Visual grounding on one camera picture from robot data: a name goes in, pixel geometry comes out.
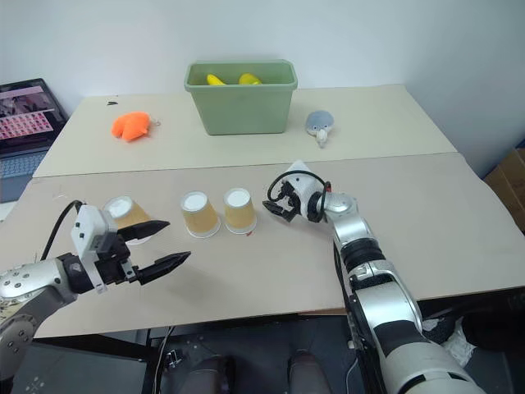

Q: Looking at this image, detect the brown cardboard box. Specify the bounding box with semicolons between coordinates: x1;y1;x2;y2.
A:
483;146;525;238

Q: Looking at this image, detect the brown paper cup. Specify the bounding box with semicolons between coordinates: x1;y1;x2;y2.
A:
102;195;156;246
179;190;222;240
222;187;259;236

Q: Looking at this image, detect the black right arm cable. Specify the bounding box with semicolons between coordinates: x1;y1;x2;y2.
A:
267;171;334;222

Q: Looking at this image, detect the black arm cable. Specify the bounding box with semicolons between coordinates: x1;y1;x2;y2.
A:
39;199;88;262
267;171;334;222

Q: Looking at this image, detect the green plastic bin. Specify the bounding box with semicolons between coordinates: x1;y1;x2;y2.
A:
183;59;299;136

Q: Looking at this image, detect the orange plush toy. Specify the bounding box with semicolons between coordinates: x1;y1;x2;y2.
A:
111;111;152;144

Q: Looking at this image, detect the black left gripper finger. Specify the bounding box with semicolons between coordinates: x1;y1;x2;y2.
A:
116;219;171;245
136;250;193;286

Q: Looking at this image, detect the thin white cable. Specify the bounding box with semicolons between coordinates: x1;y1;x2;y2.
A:
154;325;176;394

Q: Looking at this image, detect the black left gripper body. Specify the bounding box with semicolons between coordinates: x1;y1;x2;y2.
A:
92;231;141;287

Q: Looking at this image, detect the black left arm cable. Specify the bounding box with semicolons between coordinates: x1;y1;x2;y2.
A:
39;199;88;262

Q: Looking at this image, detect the crumpled white paper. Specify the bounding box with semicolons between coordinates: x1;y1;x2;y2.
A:
421;315;477;367

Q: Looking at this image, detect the open laptop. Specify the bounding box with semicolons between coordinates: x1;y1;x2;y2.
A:
0;77;70;204

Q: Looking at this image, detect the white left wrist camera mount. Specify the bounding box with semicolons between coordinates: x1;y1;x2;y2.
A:
70;204;120;296

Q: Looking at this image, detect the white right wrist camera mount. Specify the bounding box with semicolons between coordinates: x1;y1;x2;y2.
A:
282;160;326;219

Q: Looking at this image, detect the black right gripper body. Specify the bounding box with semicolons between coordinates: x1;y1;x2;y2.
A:
273;180;304;214

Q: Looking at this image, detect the grey plush toy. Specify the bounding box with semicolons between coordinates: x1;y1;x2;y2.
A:
304;110;338;149

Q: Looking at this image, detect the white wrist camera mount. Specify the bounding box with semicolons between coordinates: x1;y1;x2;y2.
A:
282;160;326;219
70;204;120;296

